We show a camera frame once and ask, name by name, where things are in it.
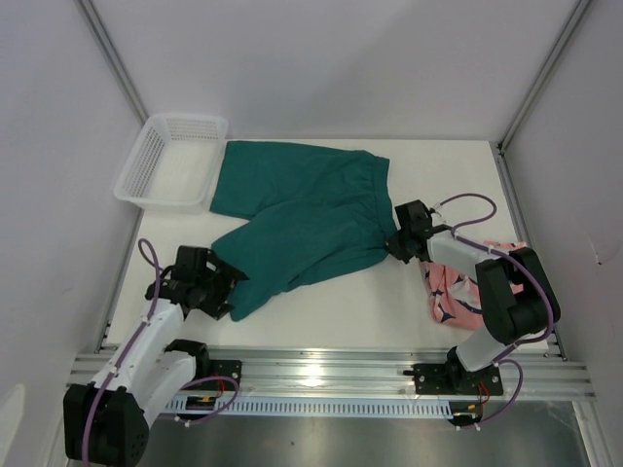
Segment pink shark print shorts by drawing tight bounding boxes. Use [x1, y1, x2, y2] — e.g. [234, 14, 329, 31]
[422, 233, 525, 331]

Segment green shorts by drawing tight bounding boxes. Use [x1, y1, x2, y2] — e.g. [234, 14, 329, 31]
[210, 140, 396, 322]

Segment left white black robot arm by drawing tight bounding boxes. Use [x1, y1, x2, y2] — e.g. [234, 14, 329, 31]
[62, 238, 248, 466]

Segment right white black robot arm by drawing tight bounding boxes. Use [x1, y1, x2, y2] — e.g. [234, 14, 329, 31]
[385, 193, 561, 393]

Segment white plastic basket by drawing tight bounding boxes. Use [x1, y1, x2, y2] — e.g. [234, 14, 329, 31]
[113, 113, 229, 214]

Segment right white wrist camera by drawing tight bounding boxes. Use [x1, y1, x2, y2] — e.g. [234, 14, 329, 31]
[427, 202, 445, 222]

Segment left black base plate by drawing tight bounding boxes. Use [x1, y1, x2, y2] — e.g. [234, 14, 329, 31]
[192, 359, 242, 392]

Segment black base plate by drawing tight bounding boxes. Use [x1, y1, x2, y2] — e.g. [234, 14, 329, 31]
[192, 359, 242, 392]
[402, 363, 503, 396]

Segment white perforated cable tray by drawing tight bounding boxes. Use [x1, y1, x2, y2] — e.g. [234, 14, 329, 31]
[164, 395, 452, 419]

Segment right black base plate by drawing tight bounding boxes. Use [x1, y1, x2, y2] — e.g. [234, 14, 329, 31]
[402, 363, 503, 396]

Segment aluminium mounting rail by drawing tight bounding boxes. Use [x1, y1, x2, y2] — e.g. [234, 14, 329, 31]
[65, 347, 598, 403]

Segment left aluminium frame post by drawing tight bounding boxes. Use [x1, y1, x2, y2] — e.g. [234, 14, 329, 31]
[74, 0, 149, 125]

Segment aluminium frame post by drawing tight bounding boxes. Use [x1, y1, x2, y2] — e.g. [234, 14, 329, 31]
[74, 0, 149, 125]
[496, 0, 596, 157]

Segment right aluminium frame post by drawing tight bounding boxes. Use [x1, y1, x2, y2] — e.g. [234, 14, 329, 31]
[496, 0, 596, 157]

